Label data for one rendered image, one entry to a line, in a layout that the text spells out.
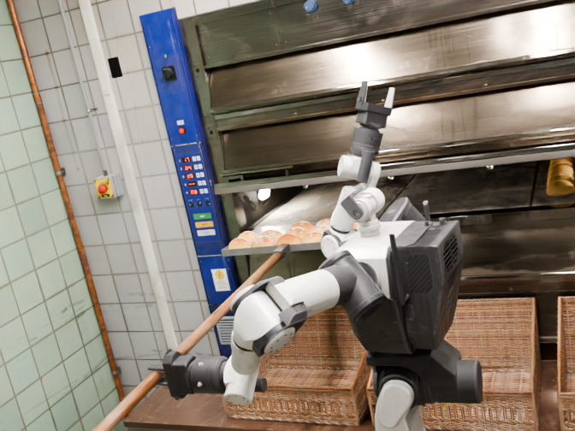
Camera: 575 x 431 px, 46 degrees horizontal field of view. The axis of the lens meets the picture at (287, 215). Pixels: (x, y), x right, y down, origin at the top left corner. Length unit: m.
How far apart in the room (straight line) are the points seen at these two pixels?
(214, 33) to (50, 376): 1.70
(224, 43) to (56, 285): 1.38
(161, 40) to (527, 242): 1.65
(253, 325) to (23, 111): 2.14
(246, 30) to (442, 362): 1.54
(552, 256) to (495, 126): 0.52
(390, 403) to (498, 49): 1.27
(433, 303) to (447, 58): 1.09
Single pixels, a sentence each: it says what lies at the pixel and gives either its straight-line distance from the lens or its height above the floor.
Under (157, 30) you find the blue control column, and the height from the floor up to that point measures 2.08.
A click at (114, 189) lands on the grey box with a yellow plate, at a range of 3.12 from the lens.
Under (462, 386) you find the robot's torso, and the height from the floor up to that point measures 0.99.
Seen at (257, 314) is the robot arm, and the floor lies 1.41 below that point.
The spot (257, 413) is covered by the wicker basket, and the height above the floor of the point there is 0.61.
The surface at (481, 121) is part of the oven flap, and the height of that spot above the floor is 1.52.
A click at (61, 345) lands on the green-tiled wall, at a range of 3.36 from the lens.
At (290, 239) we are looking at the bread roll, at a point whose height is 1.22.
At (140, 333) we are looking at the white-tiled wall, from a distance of 3.44.
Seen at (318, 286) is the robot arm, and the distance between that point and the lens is 1.44.
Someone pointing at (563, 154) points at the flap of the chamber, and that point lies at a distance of 2.37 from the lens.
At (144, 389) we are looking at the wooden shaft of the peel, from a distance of 1.68.
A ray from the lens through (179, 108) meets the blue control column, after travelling 2.88.
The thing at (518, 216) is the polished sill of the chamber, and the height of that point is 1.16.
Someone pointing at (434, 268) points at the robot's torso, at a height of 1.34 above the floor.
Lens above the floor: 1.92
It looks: 14 degrees down
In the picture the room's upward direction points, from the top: 11 degrees counter-clockwise
